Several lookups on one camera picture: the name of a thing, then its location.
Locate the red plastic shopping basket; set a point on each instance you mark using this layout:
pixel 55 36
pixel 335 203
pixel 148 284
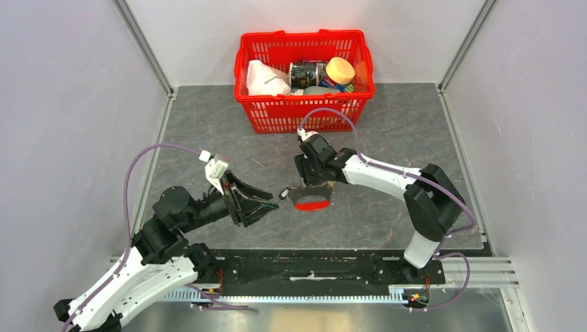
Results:
pixel 285 113

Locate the white crumpled bag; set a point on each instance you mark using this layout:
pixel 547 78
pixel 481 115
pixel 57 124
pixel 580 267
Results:
pixel 265 80

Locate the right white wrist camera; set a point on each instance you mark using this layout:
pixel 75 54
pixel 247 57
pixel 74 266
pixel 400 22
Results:
pixel 304 135

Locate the grey round lid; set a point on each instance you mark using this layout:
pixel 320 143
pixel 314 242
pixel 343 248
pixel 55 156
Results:
pixel 319 90

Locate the slotted cable duct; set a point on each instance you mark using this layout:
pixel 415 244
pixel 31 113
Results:
pixel 186 294

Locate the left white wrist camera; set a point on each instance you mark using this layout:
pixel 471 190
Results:
pixel 215 169

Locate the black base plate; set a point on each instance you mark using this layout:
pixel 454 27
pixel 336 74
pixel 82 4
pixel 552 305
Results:
pixel 262 272

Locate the aluminium corner post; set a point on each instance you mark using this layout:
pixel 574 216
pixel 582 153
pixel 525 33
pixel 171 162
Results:
pixel 139 37
pixel 470 37

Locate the black printed can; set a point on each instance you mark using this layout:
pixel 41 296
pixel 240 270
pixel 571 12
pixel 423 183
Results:
pixel 306 74

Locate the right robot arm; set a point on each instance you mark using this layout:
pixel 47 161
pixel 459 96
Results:
pixel 432 201

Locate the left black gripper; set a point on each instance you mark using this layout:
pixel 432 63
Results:
pixel 250 211

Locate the left aluminium corner post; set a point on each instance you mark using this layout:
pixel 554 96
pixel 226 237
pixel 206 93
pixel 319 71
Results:
pixel 139 37

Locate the keyring with red fob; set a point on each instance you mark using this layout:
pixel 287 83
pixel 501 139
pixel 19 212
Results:
pixel 308 198

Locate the right aluminium corner post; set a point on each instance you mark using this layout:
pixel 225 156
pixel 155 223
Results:
pixel 470 37

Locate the blue snack packet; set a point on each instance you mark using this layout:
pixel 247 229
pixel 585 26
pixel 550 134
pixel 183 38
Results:
pixel 328 82

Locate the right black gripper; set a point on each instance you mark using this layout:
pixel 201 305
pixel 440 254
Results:
pixel 302 162

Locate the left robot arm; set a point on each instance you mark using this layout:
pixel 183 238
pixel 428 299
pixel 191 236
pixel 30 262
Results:
pixel 160 258

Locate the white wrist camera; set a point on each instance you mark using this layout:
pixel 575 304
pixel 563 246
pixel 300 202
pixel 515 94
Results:
pixel 304 135
pixel 215 169

